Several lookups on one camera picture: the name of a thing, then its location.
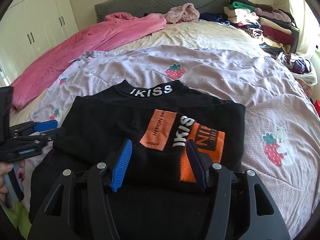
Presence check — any black IKISS sweater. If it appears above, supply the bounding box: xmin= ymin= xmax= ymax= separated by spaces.
xmin=29 ymin=80 xmax=246 ymax=239

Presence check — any stack of folded clothes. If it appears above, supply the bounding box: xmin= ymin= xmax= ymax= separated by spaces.
xmin=223 ymin=0 xmax=299 ymax=57

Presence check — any person's left hand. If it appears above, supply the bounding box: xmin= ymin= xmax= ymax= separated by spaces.
xmin=0 ymin=160 xmax=25 ymax=203

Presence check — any pink strawberry print quilt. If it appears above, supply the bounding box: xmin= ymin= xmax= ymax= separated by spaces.
xmin=31 ymin=46 xmax=319 ymax=238

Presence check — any bright pink blanket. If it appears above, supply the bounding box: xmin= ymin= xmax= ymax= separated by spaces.
xmin=11 ymin=12 xmax=167 ymax=111

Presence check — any white built-in wardrobe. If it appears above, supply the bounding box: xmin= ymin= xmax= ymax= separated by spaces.
xmin=1 ymin=0 xmax=79 ymax=86

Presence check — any red plastic bag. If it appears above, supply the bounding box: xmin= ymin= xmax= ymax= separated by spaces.
xmin=313 ymin=100 xmax=320 ymax=116

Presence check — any cream bed sheet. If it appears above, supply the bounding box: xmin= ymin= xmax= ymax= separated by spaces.
xmin=10 ymin=21 xmax=271 ymax=126

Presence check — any dark blue crumpled garment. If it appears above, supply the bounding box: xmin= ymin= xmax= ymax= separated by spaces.
xmin=199 ymin=12 xmax=230 ymax=25

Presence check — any dusty pink fuzzy garment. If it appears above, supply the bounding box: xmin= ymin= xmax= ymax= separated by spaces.
xmin=164 ymin=3 xmax=200 ymax=24

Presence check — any grey quilted headboard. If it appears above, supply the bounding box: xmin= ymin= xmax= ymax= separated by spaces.
xmin=94 ymin=0 xmax=229 ymax=23

